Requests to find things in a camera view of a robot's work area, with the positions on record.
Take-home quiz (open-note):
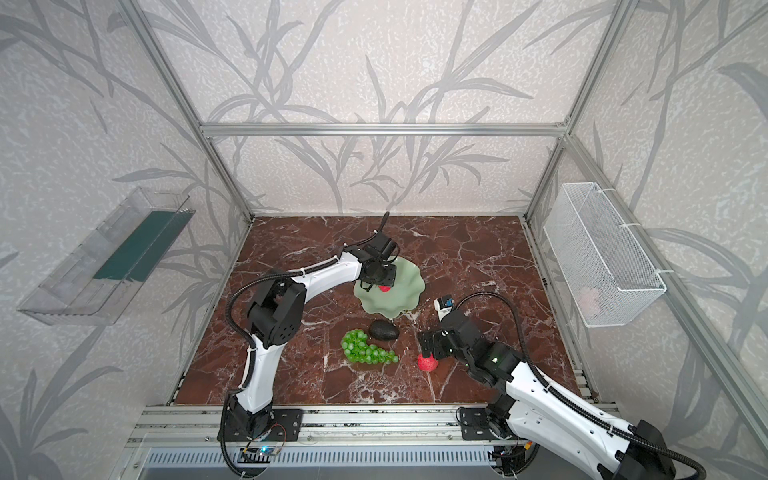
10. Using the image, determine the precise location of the white wire mesh basket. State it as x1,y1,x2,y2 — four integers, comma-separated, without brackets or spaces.
544,182,667,328

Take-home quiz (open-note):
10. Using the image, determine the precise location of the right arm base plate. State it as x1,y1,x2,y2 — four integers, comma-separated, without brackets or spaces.
456,406,510,441

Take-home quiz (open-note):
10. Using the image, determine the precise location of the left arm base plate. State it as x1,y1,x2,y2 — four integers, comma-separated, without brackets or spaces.
217,408,304,442

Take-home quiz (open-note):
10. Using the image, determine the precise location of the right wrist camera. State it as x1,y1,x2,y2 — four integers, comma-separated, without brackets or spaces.
433,295,455,321

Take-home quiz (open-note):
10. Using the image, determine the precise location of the green scalloped fruit bowl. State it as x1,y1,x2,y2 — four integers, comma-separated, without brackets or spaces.
353,258,426,320

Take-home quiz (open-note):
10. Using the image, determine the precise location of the dark avocado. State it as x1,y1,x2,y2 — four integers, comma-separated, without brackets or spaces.
368,320,400,342

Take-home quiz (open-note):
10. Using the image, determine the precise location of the clear plastic wall bin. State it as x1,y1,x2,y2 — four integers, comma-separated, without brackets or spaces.
18,187,196,326

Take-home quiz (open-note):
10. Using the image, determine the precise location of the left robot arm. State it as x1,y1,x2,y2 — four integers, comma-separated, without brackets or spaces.
217,212,398,445

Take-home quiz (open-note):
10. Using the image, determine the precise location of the green grape bunch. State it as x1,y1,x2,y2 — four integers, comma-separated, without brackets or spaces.
341,329,399,365

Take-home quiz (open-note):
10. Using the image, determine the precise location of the aluminium cage frame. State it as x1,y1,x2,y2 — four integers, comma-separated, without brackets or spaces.
118,1,767,448

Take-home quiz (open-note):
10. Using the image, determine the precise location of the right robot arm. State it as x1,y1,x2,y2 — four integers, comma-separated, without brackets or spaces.
420,302,707,479

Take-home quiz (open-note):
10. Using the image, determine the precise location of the aluminium front rail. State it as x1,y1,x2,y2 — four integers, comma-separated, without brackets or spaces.
127,404,470,448

